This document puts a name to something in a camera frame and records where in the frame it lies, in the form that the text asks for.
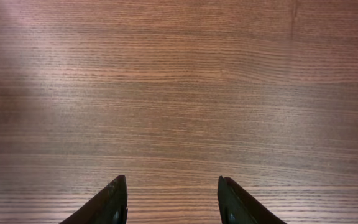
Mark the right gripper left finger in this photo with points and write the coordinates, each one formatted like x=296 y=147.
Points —
x=108 y=206

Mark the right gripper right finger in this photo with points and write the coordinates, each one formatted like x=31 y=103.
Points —
x=237 y=206

